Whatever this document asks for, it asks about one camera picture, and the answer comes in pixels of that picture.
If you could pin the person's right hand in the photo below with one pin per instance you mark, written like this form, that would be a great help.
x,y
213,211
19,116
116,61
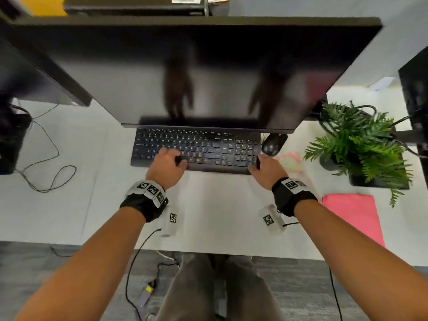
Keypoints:
x,y
269,173

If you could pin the large black computer monitor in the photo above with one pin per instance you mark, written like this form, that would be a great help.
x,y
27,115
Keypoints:
x,y
200,70

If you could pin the black computer mouse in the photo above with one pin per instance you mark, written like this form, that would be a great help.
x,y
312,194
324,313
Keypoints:
x,y
274,144

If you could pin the person's left hand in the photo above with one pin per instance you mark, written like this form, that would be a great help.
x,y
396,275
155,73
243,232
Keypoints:
x,y
165,170

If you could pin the green fern plant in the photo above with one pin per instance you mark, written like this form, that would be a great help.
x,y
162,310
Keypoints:
x,y
364,143

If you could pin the black computer keyboard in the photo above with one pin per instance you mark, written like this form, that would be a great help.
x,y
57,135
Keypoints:
x,y
207,150

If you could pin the black monitor stand base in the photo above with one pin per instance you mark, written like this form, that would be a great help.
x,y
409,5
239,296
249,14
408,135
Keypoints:
x,y
11,140

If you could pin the black monitor on arm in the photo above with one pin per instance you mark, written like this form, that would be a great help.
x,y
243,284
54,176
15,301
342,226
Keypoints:
x,y
414,93

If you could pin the pink cloth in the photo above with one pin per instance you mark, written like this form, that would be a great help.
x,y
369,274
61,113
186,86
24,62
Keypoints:
x,y
357,213

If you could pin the person's grey trouser legs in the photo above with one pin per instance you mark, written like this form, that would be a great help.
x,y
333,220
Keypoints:
x,y
217,290

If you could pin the person's left thumb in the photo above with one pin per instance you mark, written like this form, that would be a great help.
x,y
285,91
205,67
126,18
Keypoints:
x,y
182,163

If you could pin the black plant pot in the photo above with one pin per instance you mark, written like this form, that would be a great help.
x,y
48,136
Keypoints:
x,y
357,180

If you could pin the pastel sticky note pad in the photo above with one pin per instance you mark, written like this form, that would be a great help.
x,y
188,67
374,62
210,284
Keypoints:
x,y
291,162

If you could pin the white paper sheet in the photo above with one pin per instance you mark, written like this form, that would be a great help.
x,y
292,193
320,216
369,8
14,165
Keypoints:
x,y
381,83

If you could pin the person's right thumb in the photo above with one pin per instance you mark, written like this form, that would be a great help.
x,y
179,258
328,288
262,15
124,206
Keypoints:
x,y
256,163

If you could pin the person's right forearm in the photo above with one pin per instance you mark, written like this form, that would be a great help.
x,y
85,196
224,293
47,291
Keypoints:
x,y
361,264

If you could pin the black side monitor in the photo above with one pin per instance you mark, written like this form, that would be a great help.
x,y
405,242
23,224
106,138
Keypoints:
x,y
33,76

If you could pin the black desktop computer case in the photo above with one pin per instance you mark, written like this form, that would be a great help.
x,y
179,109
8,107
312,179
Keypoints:
x,y
133,5

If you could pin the yellow panel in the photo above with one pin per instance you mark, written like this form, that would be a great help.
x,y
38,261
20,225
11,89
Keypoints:
x,y
43,5

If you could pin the person's left forearm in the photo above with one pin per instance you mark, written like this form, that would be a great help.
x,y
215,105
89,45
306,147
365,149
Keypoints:
x,y
80,267

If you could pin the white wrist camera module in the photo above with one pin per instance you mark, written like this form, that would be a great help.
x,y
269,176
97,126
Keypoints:
x,y
169,223
272,219

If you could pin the power adapter with yellow label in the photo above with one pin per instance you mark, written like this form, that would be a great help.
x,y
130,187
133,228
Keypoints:
x,y
148,292

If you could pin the black wristband with marker tags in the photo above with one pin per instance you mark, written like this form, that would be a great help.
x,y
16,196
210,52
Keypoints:
x,y
292,195
147,198

